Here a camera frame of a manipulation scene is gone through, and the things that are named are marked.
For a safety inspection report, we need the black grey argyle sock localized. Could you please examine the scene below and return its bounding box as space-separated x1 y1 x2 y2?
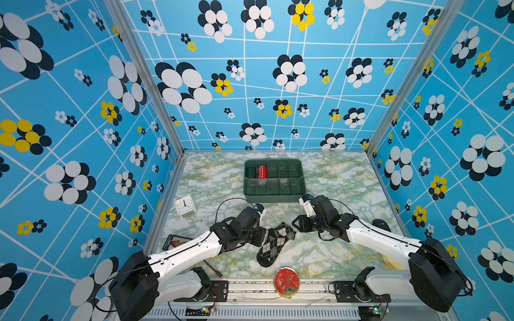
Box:
256 222 297 268

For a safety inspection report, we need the green compartment tray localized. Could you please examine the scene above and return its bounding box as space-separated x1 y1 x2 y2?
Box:
243 159 306 203

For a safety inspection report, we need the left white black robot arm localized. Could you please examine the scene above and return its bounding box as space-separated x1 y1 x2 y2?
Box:
108 204 266 320

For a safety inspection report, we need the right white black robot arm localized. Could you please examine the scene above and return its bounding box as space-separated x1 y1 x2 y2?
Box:
293 194 473 312

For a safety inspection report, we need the dark green roll in tray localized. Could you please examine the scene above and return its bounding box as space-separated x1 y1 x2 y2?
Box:
245 167 257 179

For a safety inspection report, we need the black computer mouse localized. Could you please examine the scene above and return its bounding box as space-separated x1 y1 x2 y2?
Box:
372 219 391 232

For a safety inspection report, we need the white square clock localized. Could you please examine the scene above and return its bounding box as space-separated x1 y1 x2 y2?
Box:
175 195 198 217

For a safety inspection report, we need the black box orange connector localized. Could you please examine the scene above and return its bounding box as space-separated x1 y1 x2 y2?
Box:
162 234 191 251

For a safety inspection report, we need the red soda can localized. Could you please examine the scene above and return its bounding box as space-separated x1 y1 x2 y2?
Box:
256 165 268 179

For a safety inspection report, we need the red round tin lid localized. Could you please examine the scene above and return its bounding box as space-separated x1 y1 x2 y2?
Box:
274 267 300 298

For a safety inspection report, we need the yellow round sponge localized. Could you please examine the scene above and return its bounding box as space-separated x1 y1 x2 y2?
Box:
383 255 406 270

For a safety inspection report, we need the red black power cable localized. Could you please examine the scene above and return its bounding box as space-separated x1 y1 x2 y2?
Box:
202 259 224 278

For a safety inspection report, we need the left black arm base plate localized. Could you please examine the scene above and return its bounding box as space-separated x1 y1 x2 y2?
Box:
174 280 230 303

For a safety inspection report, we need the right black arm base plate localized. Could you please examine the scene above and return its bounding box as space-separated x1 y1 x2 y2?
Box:
328 281 391 304

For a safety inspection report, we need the aluminium front rail frame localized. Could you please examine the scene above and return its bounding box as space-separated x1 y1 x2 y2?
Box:
141 279 458 320

